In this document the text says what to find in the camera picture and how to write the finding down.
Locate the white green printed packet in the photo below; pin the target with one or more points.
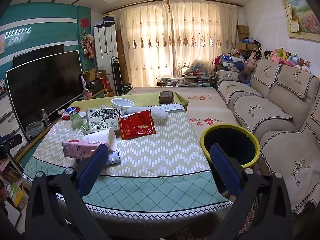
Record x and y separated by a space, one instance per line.
114 158

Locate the yellow-rimmed dark trash bin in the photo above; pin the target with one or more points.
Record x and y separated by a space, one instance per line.
232 137

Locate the stack of books and papers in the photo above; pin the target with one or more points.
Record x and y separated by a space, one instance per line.
197 78

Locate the open brown cardboard box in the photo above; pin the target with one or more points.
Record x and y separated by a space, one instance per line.
93 73

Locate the cream embroidered curtain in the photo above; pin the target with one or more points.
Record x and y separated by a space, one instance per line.
200 37
145 42

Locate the red bag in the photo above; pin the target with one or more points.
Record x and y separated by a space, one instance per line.
216 62

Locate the black camera on stand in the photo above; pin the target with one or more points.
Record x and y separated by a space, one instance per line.
10 141

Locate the framed flower painting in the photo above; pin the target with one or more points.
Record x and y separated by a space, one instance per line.
305 17

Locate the small pink object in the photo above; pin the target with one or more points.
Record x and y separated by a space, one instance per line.
60 112

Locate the black tower fan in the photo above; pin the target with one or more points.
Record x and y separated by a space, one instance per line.
115 75

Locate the pink plush doll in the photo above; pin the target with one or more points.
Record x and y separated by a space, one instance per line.
251 60

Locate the large black television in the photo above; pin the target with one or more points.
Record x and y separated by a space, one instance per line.
42 87

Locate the dark patterned rug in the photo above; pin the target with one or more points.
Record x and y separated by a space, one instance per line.
185 236

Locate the red round wall ornament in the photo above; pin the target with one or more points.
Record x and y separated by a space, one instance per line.
85 22

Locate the red snack packet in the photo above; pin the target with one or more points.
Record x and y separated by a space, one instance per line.
136 126

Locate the tall cardboard box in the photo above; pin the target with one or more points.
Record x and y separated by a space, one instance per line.
121 55

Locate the blue red tissue pack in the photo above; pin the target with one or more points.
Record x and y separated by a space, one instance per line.
71 110

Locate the smaller black television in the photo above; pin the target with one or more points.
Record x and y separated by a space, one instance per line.
37 55

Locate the beige floral mat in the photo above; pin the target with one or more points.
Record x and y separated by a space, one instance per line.
205 105

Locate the white plastic package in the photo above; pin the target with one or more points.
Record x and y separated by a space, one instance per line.
157 113

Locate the glass ashtray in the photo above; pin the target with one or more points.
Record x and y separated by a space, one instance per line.
35 128

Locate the dark brown box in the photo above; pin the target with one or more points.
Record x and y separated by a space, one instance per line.
165 98

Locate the red fire extinguisher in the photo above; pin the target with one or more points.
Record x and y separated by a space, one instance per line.
108 85

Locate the pale card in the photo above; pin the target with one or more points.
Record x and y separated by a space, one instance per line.
289 12

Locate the glass coffee table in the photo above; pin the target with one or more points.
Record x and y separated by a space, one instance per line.
185 78

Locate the black printed box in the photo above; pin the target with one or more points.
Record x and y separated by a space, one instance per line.
127 88

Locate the brown curtain rod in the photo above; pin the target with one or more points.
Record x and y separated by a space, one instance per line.
175 2

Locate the yellow card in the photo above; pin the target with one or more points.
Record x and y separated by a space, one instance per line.
293 26

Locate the blue plush toy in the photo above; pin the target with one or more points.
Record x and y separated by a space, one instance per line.
238 66

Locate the clear water bottle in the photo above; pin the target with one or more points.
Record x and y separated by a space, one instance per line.
46 118

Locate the hanging flower decoration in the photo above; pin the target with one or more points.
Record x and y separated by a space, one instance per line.
87 46

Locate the white bowl with blue label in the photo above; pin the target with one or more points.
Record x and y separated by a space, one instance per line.
122 108

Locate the pink carton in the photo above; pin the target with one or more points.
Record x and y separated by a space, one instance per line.
77 148

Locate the green patterned tablecloth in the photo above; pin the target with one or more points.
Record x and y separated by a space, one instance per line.
155 160

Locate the dark blue box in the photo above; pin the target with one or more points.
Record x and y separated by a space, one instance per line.
109 20

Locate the row of plush toys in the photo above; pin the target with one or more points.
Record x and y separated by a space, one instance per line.
280 55

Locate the green white package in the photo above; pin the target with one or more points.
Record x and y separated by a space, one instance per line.
76 122

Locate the pile of books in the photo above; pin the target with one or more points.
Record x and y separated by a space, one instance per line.
15 192

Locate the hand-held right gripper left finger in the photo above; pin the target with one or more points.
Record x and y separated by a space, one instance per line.
93 170

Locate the grey neck pillow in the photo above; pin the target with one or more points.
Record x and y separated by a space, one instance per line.
245 77

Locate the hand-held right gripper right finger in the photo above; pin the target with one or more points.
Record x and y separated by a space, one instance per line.
225 172

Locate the white paper cup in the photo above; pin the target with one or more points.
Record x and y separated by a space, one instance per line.
100 137

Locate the white drawer unit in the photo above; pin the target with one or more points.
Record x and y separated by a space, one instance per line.
10 120

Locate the tall white box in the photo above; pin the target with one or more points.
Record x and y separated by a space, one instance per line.
83 83

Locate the star patterned pillow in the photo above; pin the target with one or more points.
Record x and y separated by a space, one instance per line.
231 58

